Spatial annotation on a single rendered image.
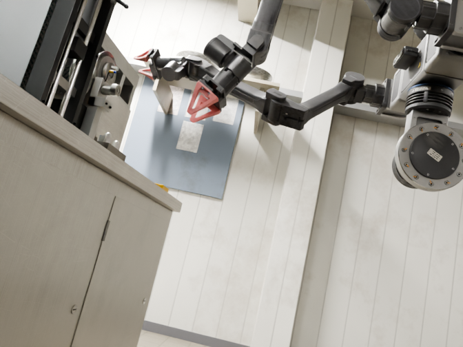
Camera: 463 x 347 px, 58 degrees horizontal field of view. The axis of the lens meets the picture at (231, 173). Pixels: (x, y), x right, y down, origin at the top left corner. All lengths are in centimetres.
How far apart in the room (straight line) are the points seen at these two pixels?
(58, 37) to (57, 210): 42
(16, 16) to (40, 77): 29
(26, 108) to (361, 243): 360
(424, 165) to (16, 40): 116
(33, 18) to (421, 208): 371
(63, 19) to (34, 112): 40
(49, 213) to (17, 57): 49
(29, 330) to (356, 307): 337
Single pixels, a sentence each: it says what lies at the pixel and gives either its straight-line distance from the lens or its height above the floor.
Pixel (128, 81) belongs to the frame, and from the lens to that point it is 248.
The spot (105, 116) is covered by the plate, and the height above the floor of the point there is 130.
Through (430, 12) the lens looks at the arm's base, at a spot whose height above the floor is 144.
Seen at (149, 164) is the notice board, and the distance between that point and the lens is 413.
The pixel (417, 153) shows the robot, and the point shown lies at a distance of 129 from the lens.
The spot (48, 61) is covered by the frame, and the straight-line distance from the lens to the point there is 110.
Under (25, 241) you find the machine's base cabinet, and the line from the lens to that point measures 89.
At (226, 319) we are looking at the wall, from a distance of 395.
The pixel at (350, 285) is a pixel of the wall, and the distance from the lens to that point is 404.
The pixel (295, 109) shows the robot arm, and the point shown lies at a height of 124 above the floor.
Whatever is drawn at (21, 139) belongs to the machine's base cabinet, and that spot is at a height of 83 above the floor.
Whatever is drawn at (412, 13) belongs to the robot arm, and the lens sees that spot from 121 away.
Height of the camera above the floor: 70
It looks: 13 degrees up
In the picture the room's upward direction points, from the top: 13 degrees clockwise
